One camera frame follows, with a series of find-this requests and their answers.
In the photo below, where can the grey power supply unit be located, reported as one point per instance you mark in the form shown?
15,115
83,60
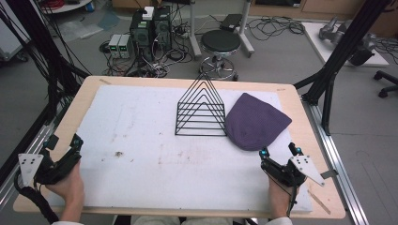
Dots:
114,46
125,47

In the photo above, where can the white metal table frame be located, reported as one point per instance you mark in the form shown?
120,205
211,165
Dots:
195,37

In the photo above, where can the grey metal bracket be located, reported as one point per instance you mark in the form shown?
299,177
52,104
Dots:
329,174

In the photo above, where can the black round stool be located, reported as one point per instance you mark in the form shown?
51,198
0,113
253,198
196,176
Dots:
220,42

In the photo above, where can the aluminium rail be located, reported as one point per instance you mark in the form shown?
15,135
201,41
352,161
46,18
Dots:
22,156
338,156

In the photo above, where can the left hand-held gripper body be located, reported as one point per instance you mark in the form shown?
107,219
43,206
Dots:
54,170

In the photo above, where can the white floor board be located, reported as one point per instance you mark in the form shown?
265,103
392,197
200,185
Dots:
316,37

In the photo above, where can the grey equipment case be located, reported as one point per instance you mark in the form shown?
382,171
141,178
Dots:
9,43

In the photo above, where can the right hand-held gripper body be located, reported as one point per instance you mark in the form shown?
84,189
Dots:
283,172

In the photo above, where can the black office chair base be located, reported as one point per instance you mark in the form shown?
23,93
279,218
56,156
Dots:
386,82

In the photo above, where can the black computer tower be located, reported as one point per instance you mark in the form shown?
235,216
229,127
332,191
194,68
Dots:
162,29
142,34

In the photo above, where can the white foam mat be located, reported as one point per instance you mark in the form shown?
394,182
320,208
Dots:
150,156

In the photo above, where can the black metal frame stand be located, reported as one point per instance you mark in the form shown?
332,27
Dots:
40,47
341,53

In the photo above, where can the white round table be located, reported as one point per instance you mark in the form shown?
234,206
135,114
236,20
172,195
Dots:
67,5

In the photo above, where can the purple knit hat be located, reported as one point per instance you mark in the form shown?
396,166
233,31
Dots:
255,125

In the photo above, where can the white box on tower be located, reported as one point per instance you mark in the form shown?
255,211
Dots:
148,13

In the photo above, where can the person's left hand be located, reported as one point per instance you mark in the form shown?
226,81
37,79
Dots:
69,190

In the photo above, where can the person's right hand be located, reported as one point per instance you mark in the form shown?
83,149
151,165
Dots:
278,197

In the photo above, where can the black flat box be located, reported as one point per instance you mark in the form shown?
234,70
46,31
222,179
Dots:
231,22

